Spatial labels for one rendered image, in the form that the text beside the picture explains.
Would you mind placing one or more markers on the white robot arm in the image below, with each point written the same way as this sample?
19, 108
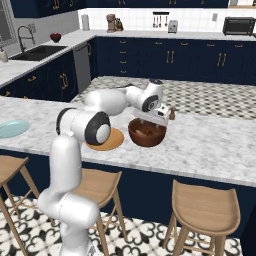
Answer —
68, 173

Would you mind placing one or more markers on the brown knife block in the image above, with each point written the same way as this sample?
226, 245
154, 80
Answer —
119, 25

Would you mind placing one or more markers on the black sink tap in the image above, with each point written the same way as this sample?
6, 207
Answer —
20, 38

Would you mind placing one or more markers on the navy island cupboard front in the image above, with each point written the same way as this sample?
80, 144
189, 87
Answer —
146, 196

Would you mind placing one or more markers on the navy base cupboards long run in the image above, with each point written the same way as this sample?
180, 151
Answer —
200, 61

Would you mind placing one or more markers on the grey dishwasher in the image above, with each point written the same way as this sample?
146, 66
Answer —
82, 68

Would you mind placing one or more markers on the black toaster oven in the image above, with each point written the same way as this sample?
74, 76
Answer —
238, 26

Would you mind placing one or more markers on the white wall socket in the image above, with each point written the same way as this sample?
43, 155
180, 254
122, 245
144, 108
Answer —
215, 17

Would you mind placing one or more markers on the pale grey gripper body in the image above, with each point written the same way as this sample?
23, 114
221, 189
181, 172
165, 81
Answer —
151, 118

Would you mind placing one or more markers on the light blue round plate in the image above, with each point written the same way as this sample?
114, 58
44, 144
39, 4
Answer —
12, 128

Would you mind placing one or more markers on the chicken drumstick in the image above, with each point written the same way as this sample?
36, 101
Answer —
142, 132

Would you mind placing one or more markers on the dark red fruit bowl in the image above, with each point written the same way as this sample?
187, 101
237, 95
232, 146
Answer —
55, 37

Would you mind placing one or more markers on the white soap dispenser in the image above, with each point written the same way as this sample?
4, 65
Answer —
3, 56

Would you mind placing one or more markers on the navy base cupboards under sink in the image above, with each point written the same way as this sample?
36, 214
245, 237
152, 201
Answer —
50, 81

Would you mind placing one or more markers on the navy wall cupboards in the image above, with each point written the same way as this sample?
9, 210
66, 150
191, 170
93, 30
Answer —
33, 8

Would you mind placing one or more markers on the small brown bottle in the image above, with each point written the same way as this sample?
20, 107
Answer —
172, 113

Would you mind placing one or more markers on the wooden bar stool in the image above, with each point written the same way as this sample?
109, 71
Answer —
205, 206
100, 186
10, 170

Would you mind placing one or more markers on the brown wooden bowl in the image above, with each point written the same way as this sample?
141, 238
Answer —
146, 138

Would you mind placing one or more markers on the white paper towel roll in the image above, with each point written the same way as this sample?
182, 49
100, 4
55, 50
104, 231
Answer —
85, 22

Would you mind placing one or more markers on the orange round plate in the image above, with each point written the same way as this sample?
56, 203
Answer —
113, 140

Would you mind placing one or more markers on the window with grey frame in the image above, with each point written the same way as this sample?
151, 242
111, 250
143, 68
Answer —
5, 23

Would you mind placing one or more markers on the grey wall socket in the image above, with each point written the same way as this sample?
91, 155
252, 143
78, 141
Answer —
32, 28

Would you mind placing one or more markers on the brown coffee machine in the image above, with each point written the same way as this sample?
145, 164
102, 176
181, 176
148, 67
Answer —
111, 23

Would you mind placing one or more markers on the dark sink basin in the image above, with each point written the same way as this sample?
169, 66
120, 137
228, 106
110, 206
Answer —
41, 51

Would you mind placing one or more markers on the silver toaster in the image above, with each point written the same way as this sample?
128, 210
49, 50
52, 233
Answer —
172, 26

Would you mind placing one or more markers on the rail with hanging tools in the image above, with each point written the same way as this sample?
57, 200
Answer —
160, 18

